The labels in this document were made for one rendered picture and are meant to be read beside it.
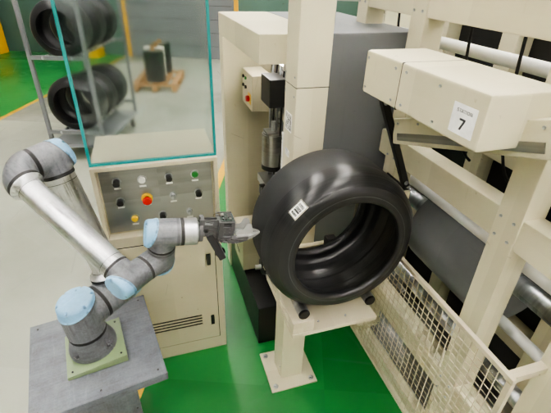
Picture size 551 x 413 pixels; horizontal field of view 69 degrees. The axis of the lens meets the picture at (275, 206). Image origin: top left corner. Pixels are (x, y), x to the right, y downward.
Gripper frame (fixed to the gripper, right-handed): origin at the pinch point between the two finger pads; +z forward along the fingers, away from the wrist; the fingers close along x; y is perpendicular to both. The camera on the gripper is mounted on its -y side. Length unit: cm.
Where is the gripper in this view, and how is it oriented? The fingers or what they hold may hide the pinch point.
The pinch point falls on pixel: (255, 233)
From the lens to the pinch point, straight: 139.7
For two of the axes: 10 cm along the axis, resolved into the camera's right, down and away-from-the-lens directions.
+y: 1.5, -8.7, -4.8
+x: -2.9, -5.0, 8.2
